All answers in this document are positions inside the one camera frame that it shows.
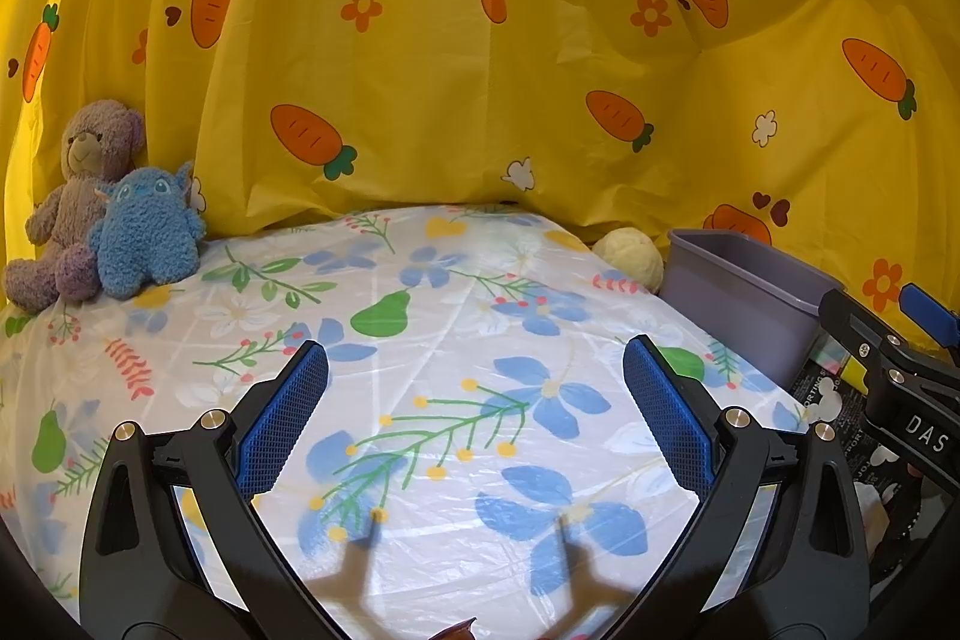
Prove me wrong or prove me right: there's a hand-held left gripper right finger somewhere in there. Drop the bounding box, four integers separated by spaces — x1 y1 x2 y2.
622 334 871 640

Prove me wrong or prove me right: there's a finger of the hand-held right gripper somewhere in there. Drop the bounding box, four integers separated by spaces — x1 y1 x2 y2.
898 282 960 352
817 290 960 401

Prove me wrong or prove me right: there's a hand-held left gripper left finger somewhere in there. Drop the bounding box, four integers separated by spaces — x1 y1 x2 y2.
79 340 353 640

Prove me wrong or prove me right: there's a grey plastic bin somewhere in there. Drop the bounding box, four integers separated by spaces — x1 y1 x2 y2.
660 227 847 390

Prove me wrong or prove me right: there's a black white printed bag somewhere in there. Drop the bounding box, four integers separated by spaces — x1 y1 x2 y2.
791 355 875 465

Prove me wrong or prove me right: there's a cream plush ball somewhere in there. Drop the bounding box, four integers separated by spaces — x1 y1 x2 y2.
592 227 665 295

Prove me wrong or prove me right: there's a floral plastic table cover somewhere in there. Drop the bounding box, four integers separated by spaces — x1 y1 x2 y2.
0 205 826 640

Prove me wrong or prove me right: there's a blue plush monster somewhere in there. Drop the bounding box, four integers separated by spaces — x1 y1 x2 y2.
88 161 207 300

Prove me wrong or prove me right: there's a purple teddy bear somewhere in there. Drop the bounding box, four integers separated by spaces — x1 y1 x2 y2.
4 98 146 313

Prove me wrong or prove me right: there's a yellow carrot print curtain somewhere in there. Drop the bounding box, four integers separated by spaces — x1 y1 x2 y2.
0 0 960 356

